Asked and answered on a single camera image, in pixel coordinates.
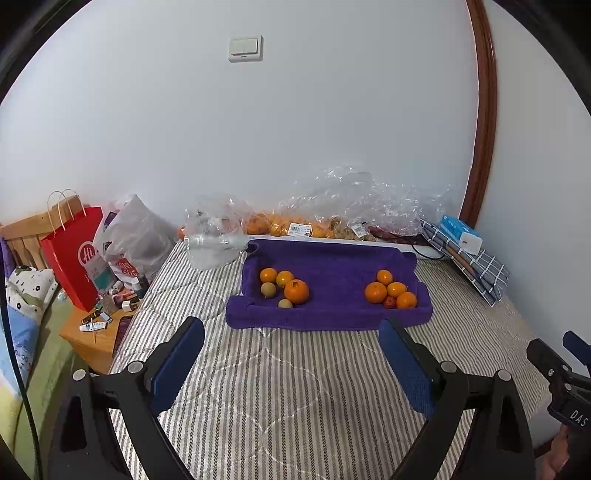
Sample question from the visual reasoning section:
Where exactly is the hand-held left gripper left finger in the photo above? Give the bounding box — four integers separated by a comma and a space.
46, 316, 205, 480

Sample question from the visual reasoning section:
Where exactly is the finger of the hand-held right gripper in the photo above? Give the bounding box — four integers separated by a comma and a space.
562, 331, 591, 374
527, 338, 591, 428

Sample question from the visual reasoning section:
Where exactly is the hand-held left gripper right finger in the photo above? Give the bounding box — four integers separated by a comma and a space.
379, 318, 539, 480

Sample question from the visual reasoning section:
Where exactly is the purple cloth lined tray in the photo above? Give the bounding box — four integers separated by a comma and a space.
225, 237, 434, 332

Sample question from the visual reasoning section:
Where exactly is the large orange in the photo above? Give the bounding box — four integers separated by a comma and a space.
283, 279, 310, 305

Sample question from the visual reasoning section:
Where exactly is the bag of brown fruits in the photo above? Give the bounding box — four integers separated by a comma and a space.
335, 219, 377, 241

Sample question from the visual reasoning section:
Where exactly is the person's right hand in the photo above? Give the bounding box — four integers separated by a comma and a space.
538, 427, 568, 480

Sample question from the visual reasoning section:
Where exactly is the pile of small cosmetic items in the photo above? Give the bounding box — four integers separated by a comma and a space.
81, 272, 151, 333

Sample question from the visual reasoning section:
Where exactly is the wooden nightstand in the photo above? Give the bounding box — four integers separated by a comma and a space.
59, 286, 139, 374

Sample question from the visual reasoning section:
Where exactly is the grey checkered cloth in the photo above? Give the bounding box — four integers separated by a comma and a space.
420, 219, 511, 305

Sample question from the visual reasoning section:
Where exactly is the printed plastic bag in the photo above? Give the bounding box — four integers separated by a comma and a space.
95, 251, 139, 291

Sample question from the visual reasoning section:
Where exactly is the clear plastic bag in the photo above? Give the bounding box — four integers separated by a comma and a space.
185, 194, 252, 271

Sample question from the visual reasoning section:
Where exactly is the green bedsheet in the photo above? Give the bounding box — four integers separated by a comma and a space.
14, 300, 75, 476

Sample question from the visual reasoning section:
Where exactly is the grey plastic bag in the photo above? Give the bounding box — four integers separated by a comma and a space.
92, 194, 176, 278

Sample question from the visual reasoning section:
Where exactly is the dark red packet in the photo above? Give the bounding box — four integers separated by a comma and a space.
369, 226, 426, 243

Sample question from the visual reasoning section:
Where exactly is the white charger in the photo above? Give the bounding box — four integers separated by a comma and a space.
458, 233, 484, 256

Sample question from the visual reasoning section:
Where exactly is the blue box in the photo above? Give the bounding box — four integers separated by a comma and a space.
438, 215, 483, 245

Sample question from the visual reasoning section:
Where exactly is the red paper bag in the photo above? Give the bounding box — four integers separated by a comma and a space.
41, 189, 105, 312

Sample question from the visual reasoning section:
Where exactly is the blue printed blanket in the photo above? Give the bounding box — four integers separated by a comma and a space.
0, 305, 42, 398

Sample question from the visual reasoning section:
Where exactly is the bag of oranges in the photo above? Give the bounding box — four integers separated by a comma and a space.
245, 210, 340, 240

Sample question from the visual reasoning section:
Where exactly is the white dotted pillow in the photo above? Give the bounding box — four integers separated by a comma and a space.
6, 267, 60, 319

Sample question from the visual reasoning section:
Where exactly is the large crinkled clear plastic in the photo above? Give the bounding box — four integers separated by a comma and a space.
277, 164, 455, 241

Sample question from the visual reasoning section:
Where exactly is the wooden headboard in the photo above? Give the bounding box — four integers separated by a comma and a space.
0, 210, 61, 271

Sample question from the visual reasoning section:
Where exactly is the long black cable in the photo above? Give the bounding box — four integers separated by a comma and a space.
0, 277, 40, 480

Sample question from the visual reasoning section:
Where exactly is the brown wooden door frame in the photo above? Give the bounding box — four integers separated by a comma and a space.
459, 0, 498, 227

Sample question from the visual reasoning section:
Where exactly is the white light switch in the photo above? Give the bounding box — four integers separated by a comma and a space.
228, 35, 264, 63

